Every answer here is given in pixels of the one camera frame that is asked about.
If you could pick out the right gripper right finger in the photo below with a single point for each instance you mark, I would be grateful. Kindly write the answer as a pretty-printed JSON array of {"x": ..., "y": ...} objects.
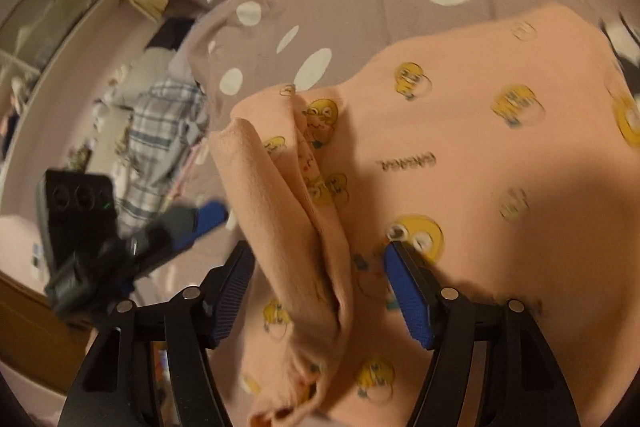
[{"x": 523, "y": 384}]

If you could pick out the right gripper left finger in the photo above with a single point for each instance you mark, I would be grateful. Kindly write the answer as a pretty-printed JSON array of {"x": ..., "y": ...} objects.
[{"x": 116, "y": 386}]

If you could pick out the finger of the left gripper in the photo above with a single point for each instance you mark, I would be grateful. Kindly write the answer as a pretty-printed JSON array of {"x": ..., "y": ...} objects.
[
  {"x": 157, "y": 242},
  {"x": 205, "y": 219}
]

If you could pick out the peach cartoon print shirt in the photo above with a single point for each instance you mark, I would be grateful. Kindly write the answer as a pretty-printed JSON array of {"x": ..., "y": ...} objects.
[{"x": 506, "y": 154}]

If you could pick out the plaid grey blanket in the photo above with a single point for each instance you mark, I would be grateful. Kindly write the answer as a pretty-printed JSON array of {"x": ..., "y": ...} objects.
[{"x": 168, "y": 120}]

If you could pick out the grey pillow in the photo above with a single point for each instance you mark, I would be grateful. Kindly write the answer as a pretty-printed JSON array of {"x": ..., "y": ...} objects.
[{"x": 139, "y": 78}]

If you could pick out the black camera box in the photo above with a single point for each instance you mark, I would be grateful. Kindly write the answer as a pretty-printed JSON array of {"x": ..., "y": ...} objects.
[{"x": 75, "y": 214}]

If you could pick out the white wall shelf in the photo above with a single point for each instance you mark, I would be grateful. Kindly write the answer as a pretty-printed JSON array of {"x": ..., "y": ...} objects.
[{"x": 31, "y": 35}]

